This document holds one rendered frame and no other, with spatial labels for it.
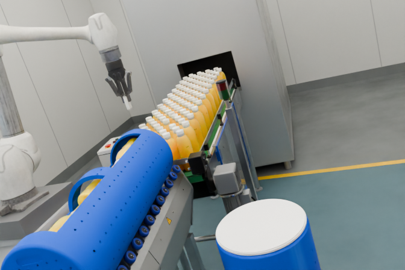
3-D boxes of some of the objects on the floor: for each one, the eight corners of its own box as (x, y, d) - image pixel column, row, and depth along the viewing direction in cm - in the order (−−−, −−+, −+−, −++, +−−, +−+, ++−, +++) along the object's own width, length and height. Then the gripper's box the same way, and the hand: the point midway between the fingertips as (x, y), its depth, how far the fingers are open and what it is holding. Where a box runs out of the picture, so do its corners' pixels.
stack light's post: (271, 273, 257) (224, 109, 227) (271, 269, 261) (225, 107, 230) (277, 272, 256) (231, 108, 226) (277, 267, 260) (232, 106, 229)
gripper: (128, 55, 188) (144, 103, 194) (103, 62, 191) (120, 109, 198) (122, 58, 181) (140, 108, 187) (96, 65, 184) (114, 114, 191)
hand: (127, 102), depth 192 cm, fingers closed
